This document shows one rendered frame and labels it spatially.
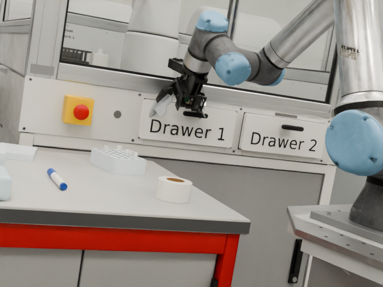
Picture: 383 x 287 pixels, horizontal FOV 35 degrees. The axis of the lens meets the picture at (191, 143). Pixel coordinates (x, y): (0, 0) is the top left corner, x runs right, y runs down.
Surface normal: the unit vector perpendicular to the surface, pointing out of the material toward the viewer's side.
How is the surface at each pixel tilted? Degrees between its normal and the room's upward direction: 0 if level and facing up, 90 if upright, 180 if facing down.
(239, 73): 124
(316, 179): 90
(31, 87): 90
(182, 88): 36
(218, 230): 90
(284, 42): 102
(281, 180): 90
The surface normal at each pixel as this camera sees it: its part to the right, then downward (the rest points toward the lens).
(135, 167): 0.59, 0.19
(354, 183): -0.93, -0.11
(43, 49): 0.38, 0.17
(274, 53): -0.55, 0.23
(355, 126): -0.71, 0.04
